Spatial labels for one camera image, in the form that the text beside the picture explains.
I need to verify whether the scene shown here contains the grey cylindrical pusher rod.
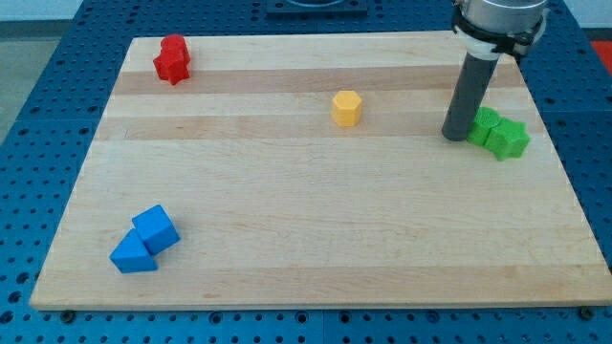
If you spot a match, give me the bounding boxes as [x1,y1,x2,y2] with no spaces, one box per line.
[441,54,498,141]

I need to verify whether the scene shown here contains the green star block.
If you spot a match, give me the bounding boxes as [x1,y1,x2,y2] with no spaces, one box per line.
[484,118,530,161]

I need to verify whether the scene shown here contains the red star block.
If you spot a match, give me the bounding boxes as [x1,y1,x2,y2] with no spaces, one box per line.
[153,51,190,85]

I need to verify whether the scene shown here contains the yellow hexagon block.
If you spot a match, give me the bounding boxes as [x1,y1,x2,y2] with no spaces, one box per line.
[332,90,362,127]

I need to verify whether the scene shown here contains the wooden board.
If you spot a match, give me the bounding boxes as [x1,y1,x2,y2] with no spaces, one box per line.
[30,32,611,311]

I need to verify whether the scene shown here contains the blue cube block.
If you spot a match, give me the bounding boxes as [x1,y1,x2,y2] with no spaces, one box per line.
[132,204,181,255]

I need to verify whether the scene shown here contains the blue triangle block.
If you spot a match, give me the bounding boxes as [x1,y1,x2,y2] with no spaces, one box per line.
[109,228,158,273]

